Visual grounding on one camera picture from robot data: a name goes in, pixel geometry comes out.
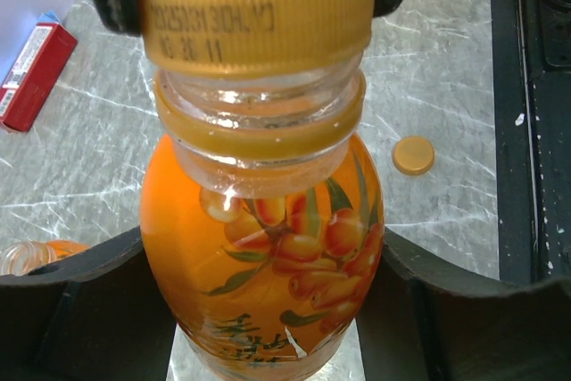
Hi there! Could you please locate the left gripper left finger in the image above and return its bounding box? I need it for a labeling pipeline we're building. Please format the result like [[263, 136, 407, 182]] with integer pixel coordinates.
[[1, 228, 176, 380]]

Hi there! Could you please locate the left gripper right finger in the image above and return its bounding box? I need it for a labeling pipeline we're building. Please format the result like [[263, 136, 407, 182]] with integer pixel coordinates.
[[356, 230, 570, 380]]

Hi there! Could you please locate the orange juice bottle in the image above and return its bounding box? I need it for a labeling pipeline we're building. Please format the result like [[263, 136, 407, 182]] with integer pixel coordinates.
[[140, 55, 385, 380], [1, 240, 91, 276]]

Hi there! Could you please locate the gold bottle cap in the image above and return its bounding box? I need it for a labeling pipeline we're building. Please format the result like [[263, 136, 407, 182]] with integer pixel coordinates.
[[138, 0, 374, 79], [392, 136, 435, 176]]

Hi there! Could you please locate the blue packet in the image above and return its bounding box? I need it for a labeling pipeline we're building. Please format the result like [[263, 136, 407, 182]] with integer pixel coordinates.
[[36, 12, 61, 26]]

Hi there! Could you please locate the red rectangular box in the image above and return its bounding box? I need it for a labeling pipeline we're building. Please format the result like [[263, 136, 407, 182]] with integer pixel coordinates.
[[1, 21, 78, 132]]

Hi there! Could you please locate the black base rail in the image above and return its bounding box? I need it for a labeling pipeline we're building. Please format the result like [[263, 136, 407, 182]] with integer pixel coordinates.
[[491, 0, 570, 285]]

